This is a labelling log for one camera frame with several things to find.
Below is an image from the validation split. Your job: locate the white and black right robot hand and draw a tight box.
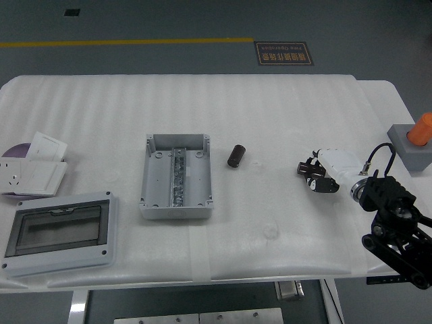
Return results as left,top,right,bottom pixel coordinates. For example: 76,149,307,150
298,148,361,194

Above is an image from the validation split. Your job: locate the dark brown cylindrical battery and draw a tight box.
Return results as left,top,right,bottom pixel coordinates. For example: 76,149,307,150
226,144,247,169
298,162,325,177

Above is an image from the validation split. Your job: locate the open grey junction box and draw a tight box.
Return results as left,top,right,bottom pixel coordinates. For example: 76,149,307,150
138,133,215,220

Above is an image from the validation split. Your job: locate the grey block base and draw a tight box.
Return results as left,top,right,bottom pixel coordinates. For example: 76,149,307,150
387,124,432,177

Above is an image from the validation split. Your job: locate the orange cylinder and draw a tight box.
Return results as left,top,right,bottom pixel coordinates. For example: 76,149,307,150
406,113,432,147

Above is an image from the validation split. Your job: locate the white foam mat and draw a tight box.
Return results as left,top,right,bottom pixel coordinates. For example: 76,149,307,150
0,74,418,290

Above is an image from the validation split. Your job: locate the black table control panel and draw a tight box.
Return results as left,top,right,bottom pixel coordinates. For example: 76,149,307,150
366,275,414,286

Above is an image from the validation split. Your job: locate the white table leg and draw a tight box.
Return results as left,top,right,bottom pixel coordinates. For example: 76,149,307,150
67,290,90,324
319,279,346,324

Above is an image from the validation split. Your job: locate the grey metal plate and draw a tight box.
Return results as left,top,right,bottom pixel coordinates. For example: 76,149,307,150
113,313,200,324

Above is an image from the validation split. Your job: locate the grey lid with clear window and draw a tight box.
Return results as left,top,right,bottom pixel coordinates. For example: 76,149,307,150
1,191,119,279

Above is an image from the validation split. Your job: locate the purple disc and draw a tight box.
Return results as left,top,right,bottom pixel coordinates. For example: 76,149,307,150
1,143,34,159

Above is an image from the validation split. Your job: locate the silver metal bracket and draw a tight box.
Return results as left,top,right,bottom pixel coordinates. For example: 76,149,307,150
274,280,305,302

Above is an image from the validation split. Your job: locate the metal mounting rail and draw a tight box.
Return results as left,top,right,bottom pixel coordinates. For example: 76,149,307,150
167,147,188,207

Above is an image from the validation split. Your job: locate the white switch panel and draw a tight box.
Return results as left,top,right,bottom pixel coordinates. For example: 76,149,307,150
16,160,69,198

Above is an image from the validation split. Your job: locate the white wall socket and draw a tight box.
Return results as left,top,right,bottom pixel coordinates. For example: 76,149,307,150
0,160,25,194

